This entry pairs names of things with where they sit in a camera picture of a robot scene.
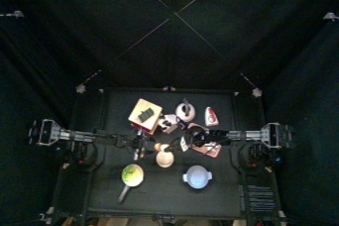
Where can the orange toy egg shell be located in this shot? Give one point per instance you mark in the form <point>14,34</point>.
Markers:
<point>157,146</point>

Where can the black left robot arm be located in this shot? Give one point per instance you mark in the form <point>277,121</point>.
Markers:
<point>74,135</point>

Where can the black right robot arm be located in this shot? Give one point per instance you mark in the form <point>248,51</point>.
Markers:
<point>251,135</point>

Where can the pink cutting board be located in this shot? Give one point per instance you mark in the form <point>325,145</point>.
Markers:
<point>208,150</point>

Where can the white and black toy appliance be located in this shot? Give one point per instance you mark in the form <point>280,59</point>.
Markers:
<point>168,123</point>

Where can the white and red toy iron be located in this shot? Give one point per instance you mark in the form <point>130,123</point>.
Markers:
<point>211,117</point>

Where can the frying pan with green food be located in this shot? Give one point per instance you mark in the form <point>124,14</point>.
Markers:
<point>132,175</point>

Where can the dark block on wooden box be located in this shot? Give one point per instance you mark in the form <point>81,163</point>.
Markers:
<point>145,114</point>

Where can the white toy kettle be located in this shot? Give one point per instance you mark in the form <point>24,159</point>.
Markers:
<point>185,111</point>

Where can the wooden toy stove box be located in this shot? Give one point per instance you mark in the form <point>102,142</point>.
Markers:
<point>141,109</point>

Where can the light blue lidded pot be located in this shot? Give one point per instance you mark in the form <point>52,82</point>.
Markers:
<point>197,177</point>

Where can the silver frame middle bracket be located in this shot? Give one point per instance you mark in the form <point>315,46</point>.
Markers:
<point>168,88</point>

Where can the silver frame corner bracket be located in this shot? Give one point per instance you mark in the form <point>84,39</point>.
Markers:
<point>256,92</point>
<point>80,88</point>
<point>329,16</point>
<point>16,14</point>

